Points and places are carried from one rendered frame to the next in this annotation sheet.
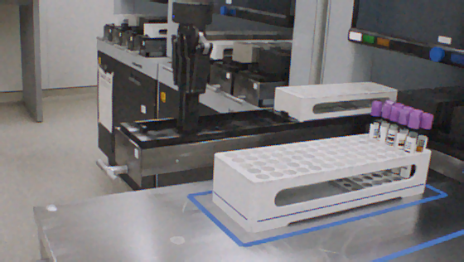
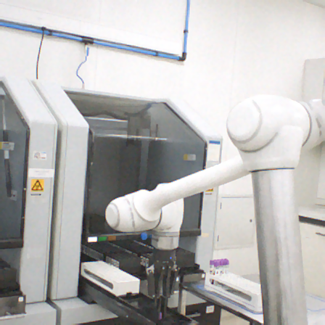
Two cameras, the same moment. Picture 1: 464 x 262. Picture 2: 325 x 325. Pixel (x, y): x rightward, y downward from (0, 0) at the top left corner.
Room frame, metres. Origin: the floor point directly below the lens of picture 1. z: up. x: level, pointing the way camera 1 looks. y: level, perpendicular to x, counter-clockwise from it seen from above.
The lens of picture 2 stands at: (1.02, 1.78, 1.41)
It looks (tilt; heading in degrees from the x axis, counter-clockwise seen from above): 3 degrees down; 268
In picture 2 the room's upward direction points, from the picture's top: 4 degrees clockwise
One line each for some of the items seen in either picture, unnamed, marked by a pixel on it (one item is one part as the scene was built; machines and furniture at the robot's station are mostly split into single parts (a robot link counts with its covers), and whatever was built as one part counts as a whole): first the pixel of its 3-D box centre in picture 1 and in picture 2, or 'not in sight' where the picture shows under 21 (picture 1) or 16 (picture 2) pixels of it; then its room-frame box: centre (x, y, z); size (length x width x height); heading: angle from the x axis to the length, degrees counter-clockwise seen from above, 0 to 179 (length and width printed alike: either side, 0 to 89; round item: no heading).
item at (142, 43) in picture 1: (205, 43); not in sight; (2.37, 0.27, 0.78); 0.73 x 0.14 x 0.09; 125
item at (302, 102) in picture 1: (338, 102); (108, 278); (1.14, -0.18, 0.83); 0.30 x 0.10 x 0.06; 125
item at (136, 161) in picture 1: (273, 133); (132, 306); (1.04, -0.03, 0.78); 0.73 x 0.14 x 0.09; 125
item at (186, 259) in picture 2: not in sight; (184, 260); (0.82, -0.52, 0.85); 0.12 x 0.02 x 0.06; 34
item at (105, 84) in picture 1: (103, 98); not in sight; (2.58, 0.82, 0.43); 0.27 x 0.02 x 0.36; 35
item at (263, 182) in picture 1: (328, 174); (239, 289); (0.64, -0.10, 0.85); 0.30 x 0.10 x 0.06; 123
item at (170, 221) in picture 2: not in sight; (165, 207); (0.96, 0.14, 1.18); 0.13 x 0.11 x 0.16; 43
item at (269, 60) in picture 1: (272, 62); (0, 278); (1.53, -0.03, 0.85); 0.12 x 0.02 x 0.06; 35
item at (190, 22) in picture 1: (191, 26); (163, 260); (0.95, 0.13, 1.00); 0.08 x 0.07 x 0.09; 35
